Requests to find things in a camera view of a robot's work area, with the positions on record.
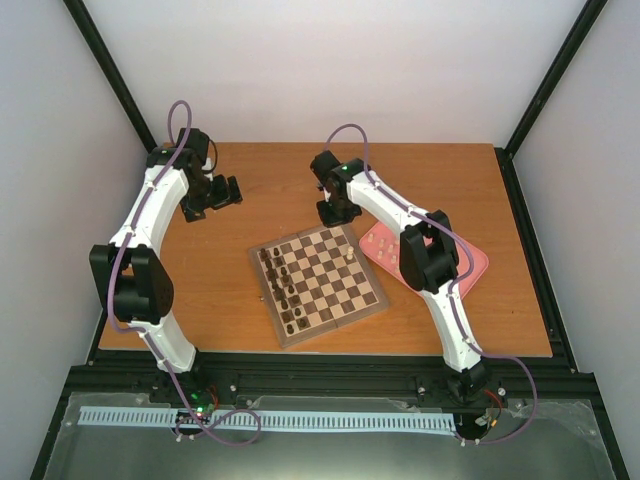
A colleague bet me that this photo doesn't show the pink plastic tray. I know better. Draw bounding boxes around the pink plastic tray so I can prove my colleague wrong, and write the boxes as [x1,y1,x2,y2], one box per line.
[359,221,490,301]

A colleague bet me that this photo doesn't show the black left frame post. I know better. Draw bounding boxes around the black left frame post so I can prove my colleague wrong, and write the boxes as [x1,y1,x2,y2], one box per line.
[63,0,157,152]

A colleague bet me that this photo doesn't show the wooden chess board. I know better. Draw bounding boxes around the wooden chess board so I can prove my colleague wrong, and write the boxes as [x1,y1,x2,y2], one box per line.
[248,225,389,348]

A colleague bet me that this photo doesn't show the black frame post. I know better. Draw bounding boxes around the black frame post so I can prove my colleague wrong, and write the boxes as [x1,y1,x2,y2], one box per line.
[63,0,157,152]
[503,0,609,154]

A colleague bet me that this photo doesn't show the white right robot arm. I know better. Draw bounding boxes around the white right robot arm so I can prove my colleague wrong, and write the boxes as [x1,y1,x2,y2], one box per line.
[310,150,489,397]

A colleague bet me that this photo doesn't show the black aluminium base frame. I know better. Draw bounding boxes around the black aluminium base frame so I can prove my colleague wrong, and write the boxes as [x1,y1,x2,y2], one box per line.
[31,148,629,479]

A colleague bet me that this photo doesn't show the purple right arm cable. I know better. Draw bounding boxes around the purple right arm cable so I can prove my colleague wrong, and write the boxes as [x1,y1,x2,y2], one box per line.
[323,124,539,447]

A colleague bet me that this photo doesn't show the black right frame post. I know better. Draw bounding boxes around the black right frame post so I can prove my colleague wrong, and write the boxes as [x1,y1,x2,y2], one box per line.
[503,0,609,154]

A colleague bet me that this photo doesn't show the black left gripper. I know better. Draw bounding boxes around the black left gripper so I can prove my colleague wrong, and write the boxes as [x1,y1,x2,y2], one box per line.
[182,175,244,222]

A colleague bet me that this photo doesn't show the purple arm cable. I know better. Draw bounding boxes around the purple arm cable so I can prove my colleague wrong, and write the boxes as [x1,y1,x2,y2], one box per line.
[108,100,262,446]
[323,124,539,447]

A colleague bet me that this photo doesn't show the light blue cable duct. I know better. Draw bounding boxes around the light blue cable duct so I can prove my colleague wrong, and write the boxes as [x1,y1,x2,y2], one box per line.
[77,406,455,436]

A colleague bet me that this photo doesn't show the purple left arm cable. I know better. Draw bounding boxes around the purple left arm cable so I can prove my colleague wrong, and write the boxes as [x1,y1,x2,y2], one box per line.
[108,100,262,446]

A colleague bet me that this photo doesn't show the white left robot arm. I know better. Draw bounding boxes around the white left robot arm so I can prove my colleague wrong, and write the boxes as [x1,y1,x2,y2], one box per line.
[89,128,242,403]

